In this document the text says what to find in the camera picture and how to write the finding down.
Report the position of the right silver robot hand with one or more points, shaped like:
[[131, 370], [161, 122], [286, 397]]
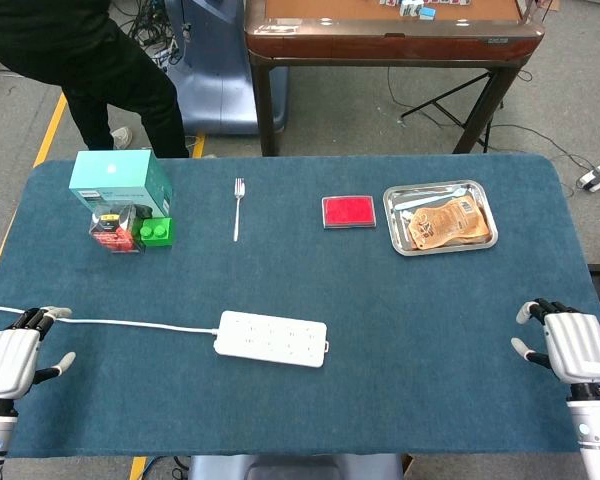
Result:
[[575, 345]]

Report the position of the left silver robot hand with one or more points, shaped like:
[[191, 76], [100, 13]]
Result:
[[7, 357]]

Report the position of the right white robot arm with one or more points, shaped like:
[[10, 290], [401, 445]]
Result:
[[596, 430]]

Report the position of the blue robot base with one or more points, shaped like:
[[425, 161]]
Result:
[[220, 75]]

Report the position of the red and black product box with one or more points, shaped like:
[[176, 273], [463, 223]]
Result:
[[114, 230]]

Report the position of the orange sauce pouch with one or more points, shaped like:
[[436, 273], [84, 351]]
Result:
[[447, 222]]

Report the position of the green toy brick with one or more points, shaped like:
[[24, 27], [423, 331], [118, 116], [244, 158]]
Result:
[[156, 233]]

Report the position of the clear plastic wrapped utensil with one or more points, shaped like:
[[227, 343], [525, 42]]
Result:
[[430, 196]]

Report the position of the teal cardboard box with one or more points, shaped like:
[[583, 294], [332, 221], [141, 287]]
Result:
[[122, 180]]

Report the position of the stainless steel tray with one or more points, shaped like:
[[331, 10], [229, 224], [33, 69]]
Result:
[[395, 220]]

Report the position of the red ink pad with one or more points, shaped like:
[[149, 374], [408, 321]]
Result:
[[348, 212]]

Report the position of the silver metal fork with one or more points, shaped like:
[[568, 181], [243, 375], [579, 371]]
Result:
[[237, 207]]

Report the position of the blue table cloth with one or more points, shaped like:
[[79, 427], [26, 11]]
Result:
[[300, 300]]

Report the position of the person in black clothes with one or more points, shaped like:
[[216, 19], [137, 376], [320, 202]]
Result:
[[90, 75]]

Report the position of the grey robot body base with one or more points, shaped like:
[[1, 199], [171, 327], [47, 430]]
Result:
[[295, 468]]

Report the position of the brown mahjong table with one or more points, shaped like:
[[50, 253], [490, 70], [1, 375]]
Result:
[[390, 40]]

